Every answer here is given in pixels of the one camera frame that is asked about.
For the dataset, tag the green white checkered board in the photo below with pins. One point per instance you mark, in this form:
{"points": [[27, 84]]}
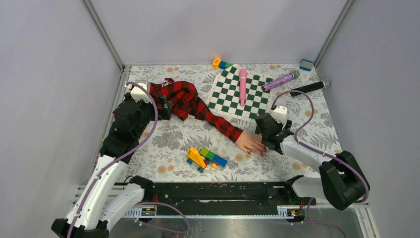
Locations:
{"points": [[227, 100]]}

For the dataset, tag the mannequin hand with red nails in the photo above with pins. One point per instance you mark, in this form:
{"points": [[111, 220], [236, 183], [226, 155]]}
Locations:
{"points": [[249, 143]]}

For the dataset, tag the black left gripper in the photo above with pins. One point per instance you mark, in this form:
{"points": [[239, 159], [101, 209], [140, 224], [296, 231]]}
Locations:
{"points": [[164, 112]]}

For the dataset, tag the yellow toy block ramp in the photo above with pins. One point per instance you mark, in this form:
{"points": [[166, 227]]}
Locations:
{"points": [[195, 158]]}

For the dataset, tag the blue toy brick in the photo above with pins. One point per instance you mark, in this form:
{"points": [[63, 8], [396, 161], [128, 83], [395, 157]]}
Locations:
{"points": [[306, 65]]}

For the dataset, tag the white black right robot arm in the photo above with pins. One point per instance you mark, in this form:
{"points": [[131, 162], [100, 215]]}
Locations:
{"points": [[341, 181]]}

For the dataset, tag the red black plaid shirt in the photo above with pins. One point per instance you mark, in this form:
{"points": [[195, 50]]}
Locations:
{"points": [[186, 102]]}

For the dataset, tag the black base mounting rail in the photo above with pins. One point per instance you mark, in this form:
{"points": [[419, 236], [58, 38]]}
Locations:
{"points": [[182, 194]]}

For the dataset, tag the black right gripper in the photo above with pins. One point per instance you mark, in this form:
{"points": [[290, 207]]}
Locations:
{"points": [[288, 126]]}

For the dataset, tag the floral patterned table mat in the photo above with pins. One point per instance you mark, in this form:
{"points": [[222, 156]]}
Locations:
{"points": [[163, 157]]}

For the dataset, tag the orange blue green block stack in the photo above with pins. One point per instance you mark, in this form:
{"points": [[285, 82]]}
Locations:
{"points": [[218, 63]]}

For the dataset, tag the black toy microphone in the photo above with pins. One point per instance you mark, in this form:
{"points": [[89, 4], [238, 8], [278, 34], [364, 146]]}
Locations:
{"points": [[310, 88]]}

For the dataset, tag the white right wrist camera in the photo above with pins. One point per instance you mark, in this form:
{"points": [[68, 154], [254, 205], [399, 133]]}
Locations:
{"points": [[279, 113]]}

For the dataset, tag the pink toy microphone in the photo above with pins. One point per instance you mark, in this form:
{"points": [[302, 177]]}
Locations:
{"points": [[242, 86]]}

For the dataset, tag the grey slotted cable duct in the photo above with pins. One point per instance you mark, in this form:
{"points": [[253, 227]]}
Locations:
{"points": [[213, 211]]}

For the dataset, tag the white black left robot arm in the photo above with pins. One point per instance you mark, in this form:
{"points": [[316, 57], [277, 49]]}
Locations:
{"points": [[92, 216]]}

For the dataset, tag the green blue toy bricks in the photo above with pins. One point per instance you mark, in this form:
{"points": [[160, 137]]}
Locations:
{"points": [[212, 158]]}

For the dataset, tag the purple glitter toy microphone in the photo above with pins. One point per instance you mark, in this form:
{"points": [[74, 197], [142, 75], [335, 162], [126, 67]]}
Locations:
{"points": [[281, 80]]}

